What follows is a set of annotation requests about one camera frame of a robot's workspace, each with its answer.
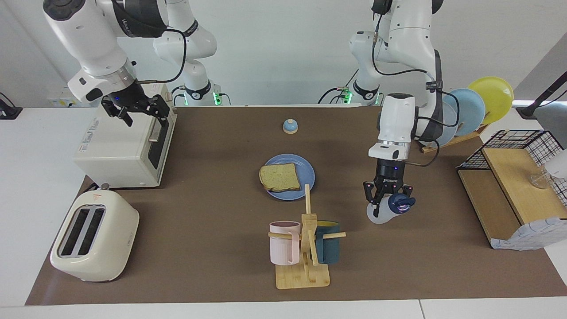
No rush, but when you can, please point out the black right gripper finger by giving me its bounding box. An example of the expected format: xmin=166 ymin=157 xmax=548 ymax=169
xmin=144 ymin=93 xmax=171 ymax=120
xmin=101 ymin=101 xmax=134 ymax=128

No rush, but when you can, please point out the squeeze bottle with blue cap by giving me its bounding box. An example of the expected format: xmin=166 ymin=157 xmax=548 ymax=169
xmin=366 ymin=193 xmax=417 ymax=225

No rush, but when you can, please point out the slice of bread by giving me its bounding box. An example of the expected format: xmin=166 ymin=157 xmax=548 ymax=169
xmin=259 ymin=163 xmax=301 ymax=192

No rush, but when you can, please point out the grey-blue plate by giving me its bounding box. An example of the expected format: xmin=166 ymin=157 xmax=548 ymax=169
xmin=432 ymin=101 xmax=458 ymax=148

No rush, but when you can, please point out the blue round plate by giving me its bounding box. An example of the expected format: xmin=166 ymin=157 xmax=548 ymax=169
xmin=261 ymin=154 xmax=315 ymax=201

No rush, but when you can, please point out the wooden plate rack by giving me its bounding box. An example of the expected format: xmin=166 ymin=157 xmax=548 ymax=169
xmin=419 ymin=124 xmax=490 ymax=154

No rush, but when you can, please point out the light blue plate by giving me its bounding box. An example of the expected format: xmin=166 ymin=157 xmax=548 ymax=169
xmin=443 ymin=88 xmax=486 ymax=136

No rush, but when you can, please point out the yellow plate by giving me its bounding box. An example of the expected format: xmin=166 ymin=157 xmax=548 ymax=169
xmin=467 ymin=76 xmax=514 ymax=125

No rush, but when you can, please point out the white toaster oven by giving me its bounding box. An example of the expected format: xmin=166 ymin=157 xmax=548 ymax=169
xmin=73 ymin=82 xmax=178 ymax=189

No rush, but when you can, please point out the white power strip box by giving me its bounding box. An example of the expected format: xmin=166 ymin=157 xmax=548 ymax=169
xmin=47 ymin=86 xmax=82 ymax=108

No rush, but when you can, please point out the dark teal mug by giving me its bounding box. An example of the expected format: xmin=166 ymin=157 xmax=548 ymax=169
xmin=315 ymin=220 xmax=341 ymax=265

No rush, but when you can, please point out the pink mug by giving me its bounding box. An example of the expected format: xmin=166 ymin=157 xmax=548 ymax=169
xmin=269 ymin=221 xmax=302 ymax=266

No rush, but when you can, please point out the black table clamp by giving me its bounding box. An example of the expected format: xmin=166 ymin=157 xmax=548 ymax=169
xmin=0 ymin=92 xmax=23 ymax=120

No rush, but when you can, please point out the wooden mug tree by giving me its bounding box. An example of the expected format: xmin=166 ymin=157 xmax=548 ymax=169
xmin=268 ymin=184 xmax=347 ymax=290

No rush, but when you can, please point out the brown table mat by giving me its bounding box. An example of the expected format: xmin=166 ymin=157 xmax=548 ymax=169
xmin=24 ymin=105 xmax=567 ymax=306

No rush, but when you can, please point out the white checked cloth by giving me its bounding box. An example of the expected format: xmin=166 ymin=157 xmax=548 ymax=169
xmin=490 ymin=217 xmax=567 ymax=252

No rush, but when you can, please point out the clear glass cup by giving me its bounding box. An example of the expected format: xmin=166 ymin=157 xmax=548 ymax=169
xmin=527 ymin=171 xmax=554 ymax=190

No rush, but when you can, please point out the cream two-slot toaster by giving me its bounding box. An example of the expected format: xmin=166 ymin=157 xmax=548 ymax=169
xmin=50 ymin=190 xmax=140 ymax=283

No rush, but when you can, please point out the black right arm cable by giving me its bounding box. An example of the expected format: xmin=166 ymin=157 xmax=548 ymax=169
xmin=128 ymin=27 xmax=187 ymax=85

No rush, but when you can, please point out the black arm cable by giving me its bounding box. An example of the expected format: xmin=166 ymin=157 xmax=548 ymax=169
xmin=371 ymin=0 xmax=462 ymax=168
xmin=128 ymin=27 xmax=187 ymax=85

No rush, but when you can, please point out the wooden shelf with wire basket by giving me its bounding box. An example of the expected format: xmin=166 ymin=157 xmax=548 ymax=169
xmin=456 ymin=129 xmax=567 ymax=251

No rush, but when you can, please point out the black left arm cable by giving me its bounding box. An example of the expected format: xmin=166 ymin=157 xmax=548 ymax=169
xmin=371 ymin=0 xmax=462 ymax=168

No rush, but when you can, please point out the black camera stand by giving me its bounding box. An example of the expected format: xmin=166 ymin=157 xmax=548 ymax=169
xmin=516 ymin=71 xmax=567 ymax=120

